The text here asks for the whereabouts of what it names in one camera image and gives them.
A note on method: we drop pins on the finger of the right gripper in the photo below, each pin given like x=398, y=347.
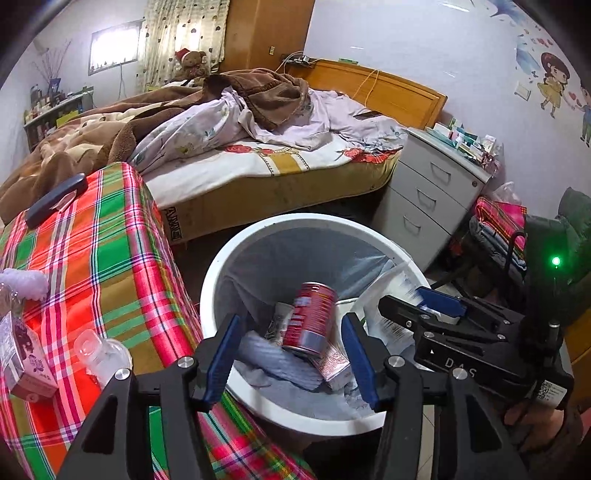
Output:
x=408, y=316
x=441, y=302

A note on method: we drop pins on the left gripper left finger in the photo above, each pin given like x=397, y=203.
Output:
x=215, y=356

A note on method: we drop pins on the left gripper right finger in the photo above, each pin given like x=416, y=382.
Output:
x=368, y=357

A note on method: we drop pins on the red cartoon drink can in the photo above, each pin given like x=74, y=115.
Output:
x=311, y=321

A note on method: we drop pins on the white foam net sleeve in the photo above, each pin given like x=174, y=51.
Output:
x=26, y=284

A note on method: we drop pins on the white trash bin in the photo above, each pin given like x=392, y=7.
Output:
x=292, y=278

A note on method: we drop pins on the person right hand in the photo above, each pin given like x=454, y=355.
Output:
x=547, y=430

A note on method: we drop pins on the folded colourful clothes pile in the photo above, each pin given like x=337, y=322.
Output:
x=499, y=229

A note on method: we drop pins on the grey drawer nightstand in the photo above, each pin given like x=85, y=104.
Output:
x=432, y=189

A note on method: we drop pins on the small clear plastic bottle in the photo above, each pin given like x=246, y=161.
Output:
x=101, y=357

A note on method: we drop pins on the plaid red green bedcover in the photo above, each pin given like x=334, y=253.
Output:
x=110, y=270

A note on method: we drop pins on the bed mattress floral sheet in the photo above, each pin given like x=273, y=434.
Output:
x=247, y=181

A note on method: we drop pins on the wooden headboard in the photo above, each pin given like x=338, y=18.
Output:
x=410, y=103

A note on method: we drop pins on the purple white milk carton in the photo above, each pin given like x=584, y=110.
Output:
x=24, y=366

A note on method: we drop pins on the pale floral quilt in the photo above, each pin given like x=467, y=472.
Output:
x=306, y=122

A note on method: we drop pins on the brown blanket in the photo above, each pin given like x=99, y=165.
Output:
x=107, y=135

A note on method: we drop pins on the brown teddy bear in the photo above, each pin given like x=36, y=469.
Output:
x=192, y=65

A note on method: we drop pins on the wooden wardrobe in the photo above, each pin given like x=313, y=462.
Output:
x=261, y=33

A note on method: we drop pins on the window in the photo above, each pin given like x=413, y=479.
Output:
x=114, y=46

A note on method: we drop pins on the patterned curtain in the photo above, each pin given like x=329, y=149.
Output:
x=171, y=26

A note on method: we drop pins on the cartoon girl wall sticker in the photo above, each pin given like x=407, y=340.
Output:
x=552, y=76

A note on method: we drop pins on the wall shelf with items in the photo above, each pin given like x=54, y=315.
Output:
x=47, y=114

